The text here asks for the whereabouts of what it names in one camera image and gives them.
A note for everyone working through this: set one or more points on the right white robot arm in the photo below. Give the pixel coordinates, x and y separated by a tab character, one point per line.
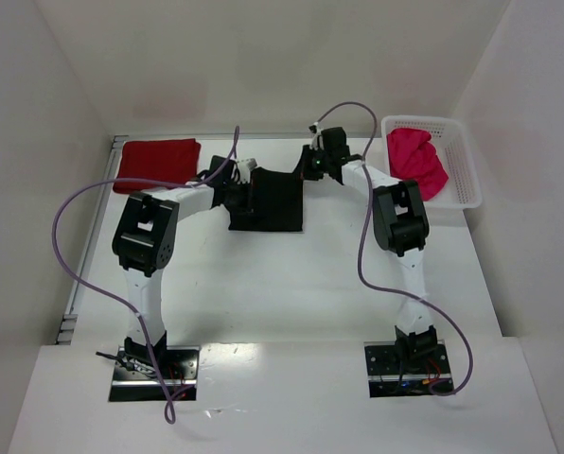
400	226

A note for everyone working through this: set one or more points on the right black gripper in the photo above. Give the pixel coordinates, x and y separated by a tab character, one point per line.
308	162

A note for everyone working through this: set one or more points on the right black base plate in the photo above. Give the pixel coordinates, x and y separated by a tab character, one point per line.
390	376

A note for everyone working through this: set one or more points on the black t-shirt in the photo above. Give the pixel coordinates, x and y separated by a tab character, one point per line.
278	200

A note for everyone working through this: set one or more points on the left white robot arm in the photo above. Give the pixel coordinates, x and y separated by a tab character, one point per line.
144	244

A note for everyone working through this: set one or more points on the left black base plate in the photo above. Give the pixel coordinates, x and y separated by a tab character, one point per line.
134	381

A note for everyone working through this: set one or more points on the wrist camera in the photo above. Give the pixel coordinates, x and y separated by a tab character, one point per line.
244	169
316	136

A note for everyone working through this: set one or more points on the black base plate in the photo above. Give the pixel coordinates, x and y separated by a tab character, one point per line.
390	376
134	381

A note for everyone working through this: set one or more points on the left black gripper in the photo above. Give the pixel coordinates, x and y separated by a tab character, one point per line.
243	195

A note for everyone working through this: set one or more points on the folded red t-shirt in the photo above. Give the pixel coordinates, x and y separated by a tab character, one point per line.
174	161

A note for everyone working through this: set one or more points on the white plastic basket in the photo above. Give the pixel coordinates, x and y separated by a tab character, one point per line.
449	137

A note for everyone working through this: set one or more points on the pink t-shirt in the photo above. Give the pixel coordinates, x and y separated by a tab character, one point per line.
412	156

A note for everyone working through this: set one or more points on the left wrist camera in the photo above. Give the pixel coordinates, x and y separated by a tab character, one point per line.
244	169

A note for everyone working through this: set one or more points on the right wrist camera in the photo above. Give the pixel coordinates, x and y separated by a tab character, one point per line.
316	136

